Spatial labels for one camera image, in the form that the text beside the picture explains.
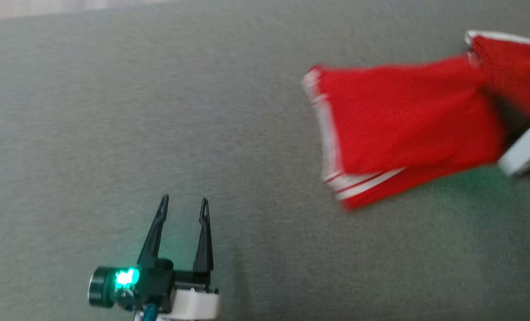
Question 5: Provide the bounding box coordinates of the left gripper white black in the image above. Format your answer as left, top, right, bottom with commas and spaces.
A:
88, 194, 221, 321

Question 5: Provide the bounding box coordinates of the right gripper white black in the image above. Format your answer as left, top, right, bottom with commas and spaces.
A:
488, 89, 530, 178

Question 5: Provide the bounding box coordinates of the red jersey with white collar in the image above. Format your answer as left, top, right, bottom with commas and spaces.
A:
465, 29, 530, 123

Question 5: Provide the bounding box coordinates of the red garment with white stripes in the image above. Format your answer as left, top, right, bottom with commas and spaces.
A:
302, 53, 506, 211

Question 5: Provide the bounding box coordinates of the grey sofa chaise cushion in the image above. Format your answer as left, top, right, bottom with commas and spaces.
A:
0, 0, 530, 321

